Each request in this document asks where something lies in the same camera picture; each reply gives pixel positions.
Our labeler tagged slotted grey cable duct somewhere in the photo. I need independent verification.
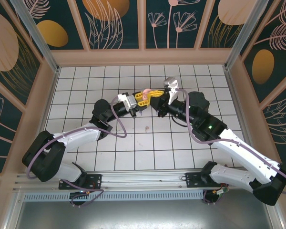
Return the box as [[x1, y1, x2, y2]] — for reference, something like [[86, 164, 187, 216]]
[[22, 192, 205, 201]]

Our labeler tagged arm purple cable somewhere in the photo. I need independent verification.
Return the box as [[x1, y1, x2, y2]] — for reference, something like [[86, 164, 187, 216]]
[[25, 99, 127, 208], [177, 88, 286, 206]]

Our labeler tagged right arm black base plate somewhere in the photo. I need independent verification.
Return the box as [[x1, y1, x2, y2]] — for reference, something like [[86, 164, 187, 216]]
[[185, 172, 229, 188]]

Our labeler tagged pink earbud charging case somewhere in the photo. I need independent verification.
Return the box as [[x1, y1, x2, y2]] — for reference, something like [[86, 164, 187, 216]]
[[142, 88, 153, 100]]

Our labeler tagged aluminium mounting rail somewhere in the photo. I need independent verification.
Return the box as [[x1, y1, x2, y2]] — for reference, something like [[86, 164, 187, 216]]
[[13, 168, 276, 191]]

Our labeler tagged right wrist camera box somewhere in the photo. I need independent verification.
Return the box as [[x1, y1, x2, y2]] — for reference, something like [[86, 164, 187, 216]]
[[163, 77, 179, 103]]

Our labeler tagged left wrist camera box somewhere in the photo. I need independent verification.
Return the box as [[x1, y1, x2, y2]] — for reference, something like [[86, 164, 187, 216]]
[[117, 92, 137, 112]]

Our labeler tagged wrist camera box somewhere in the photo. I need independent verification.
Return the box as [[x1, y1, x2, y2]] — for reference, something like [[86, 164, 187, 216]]
[[163, 77, 179, 103], [117, 92, 137, 112]]

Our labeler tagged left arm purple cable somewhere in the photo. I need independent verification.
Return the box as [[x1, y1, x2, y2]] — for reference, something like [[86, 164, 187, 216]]
[[25, 99, 127, 208]]

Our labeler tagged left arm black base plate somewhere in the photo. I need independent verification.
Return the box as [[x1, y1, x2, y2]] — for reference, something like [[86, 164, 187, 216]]
[[59, 174, 103, 190]]

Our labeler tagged right gripper thin black cable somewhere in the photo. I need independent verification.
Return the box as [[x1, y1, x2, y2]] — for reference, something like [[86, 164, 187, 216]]
[[170, 115, 190, 127]]

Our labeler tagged aluminium frame post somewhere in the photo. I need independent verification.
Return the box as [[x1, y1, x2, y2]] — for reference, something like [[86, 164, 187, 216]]
[[224, 0, 269, 70], [10, 0, 60, 73]]

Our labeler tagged grey metal sheet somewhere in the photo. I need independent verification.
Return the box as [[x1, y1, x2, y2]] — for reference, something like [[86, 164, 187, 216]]
[[14, 200, 275, 229]]

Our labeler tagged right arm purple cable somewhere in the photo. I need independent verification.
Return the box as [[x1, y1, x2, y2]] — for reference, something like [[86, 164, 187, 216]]
[[177, 88, 286, 206]]

